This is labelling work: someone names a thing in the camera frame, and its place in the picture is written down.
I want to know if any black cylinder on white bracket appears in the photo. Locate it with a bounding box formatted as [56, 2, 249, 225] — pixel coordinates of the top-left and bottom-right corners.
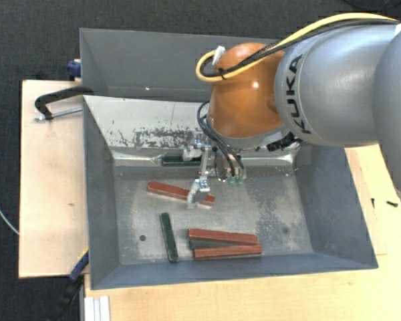
[265, 132, 303, 152]

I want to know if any red-brown flat block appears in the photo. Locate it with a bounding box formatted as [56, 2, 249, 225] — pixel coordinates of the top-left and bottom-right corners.
[192, 243, 264, 261]
[146, 181, 217, 209]
[186, 227, 259, 246]

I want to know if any pale wood flat board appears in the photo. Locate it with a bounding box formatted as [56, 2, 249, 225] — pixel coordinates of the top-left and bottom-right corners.
[18, 80, 90, 279]

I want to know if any grey metal bin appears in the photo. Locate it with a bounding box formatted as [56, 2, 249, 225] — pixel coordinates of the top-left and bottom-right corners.
[79, 27, 379, 291]

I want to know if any dark green flat block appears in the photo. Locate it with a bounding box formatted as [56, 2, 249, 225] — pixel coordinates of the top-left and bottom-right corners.
[158, 211, 180, 263]
[160, 152, 203, 168]
[188, 239, 242, 251]

